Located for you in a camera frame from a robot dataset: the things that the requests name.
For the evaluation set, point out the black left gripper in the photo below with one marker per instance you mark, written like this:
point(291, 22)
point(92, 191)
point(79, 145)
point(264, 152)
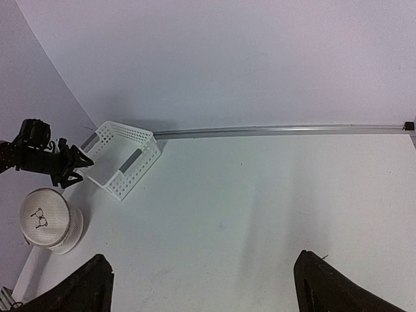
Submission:
point(32, 151)

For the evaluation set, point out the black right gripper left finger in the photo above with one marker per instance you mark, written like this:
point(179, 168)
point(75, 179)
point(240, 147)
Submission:
point(89, 288)

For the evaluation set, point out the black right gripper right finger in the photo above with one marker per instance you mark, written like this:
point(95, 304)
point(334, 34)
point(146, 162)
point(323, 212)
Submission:
point(320, 287)

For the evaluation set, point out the white perforated plastic basket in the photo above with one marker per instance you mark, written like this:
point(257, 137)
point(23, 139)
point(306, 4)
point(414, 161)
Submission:
point(122, 154)

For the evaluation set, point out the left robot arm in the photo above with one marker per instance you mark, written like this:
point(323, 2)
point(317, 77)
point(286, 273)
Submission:
point(6, 156)

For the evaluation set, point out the aluminium table rail frame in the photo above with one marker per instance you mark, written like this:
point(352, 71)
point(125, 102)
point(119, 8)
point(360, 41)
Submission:
point(218, 221)

